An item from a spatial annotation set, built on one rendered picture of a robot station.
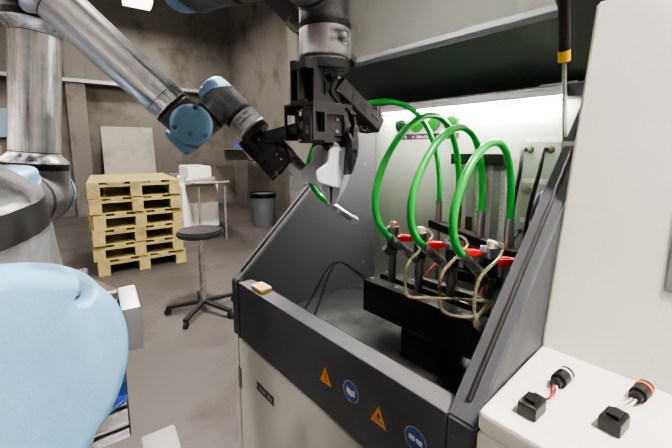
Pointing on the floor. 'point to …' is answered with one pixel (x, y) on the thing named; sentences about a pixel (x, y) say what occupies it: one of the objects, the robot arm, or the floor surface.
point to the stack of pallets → (134, 219)
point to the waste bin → (263, 208)
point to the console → (619, 201)
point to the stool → (200, 272)
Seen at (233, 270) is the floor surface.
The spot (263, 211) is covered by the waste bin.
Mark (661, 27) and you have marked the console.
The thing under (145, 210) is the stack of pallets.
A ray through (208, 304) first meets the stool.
